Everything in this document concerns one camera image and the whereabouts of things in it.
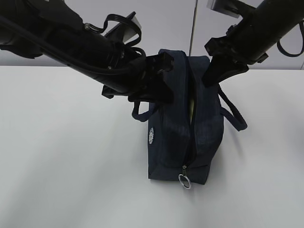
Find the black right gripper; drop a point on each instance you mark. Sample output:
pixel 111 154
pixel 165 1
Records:
pixel 231 55

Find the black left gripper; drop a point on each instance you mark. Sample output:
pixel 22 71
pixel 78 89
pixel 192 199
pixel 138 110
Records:
pixel 145 81

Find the green lidded glass container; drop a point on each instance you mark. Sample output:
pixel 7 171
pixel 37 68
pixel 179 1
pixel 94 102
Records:
pixel 191 107

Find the navy blue lunch bag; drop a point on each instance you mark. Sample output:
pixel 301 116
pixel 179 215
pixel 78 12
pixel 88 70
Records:
pixel 177 149

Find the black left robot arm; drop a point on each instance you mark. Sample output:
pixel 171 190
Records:
pixel 108 55

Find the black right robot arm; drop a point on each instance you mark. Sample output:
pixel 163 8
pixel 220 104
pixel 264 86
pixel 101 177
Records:
pixel 270 21

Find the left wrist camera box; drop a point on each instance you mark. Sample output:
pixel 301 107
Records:
pixel 127 31

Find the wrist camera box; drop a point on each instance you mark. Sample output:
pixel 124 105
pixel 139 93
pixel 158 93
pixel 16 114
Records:
pixel 233 8
pixel 127 31

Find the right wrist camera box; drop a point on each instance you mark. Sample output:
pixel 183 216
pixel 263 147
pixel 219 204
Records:
pixel 233 8

